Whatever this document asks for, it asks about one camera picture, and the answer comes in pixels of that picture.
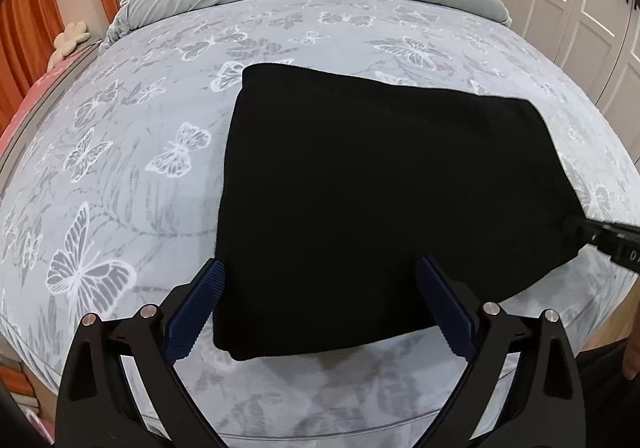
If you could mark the bed with butterfly print sheet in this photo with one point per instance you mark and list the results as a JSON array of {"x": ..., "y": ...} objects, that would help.
[{"x": 125, "y": 167}]

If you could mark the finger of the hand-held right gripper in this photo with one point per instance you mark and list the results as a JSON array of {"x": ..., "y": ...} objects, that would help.
[{"x": 612, "y": 243}]

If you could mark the person's dark clothing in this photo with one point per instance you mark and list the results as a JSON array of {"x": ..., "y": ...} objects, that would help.
[{"x": 605, "y": 388}]

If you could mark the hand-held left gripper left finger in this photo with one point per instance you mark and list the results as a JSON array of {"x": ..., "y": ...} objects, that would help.
[{"x": 195, "y": 313}]

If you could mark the person's right forearm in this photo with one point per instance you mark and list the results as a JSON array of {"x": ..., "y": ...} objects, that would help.
[{"x": 634, "y": 353}]

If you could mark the black pants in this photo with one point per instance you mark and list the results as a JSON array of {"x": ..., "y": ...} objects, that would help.
[{"x": 375, "y": 203}]

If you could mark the white flower shaped cushion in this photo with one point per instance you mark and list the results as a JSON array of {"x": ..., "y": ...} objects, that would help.
[{"x": 70, "y": 40}]

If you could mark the pink blanket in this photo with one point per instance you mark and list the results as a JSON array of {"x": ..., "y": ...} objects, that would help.
[{"x": 30, "y": 92}]

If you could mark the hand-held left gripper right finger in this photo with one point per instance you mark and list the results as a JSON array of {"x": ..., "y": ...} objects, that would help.
[{"x": 450, "y": 318}]

